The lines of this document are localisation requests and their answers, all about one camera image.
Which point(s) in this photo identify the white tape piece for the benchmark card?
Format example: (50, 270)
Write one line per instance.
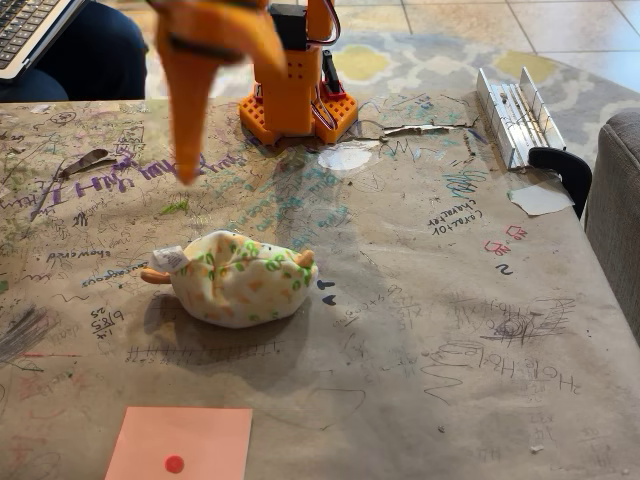
(542, 199)

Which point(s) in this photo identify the silver laptop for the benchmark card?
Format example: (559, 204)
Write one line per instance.
(25, 30)

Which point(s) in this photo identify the person's navy trousers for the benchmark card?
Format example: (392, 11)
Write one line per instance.
(95, 55)

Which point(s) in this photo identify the pink paper sheet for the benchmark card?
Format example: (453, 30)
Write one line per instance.
(200, 440)

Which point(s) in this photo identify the white patterned plush toy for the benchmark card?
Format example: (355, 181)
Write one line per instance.
(240, 285)

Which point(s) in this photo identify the aluminium miter box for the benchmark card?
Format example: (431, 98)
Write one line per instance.
(520, 120)

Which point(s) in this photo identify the grey yellow patterned rug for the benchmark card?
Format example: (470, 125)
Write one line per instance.
(410, 62)

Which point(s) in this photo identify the scribbled brown paper cover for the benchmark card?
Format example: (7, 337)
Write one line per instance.
(400, 310)

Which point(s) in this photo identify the black clamp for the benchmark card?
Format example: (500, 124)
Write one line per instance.
(570, 167)

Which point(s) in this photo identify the grey sofa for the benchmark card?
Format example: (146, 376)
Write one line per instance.
(617, 210)

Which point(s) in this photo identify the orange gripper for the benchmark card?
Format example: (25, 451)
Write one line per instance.
(196, 75)

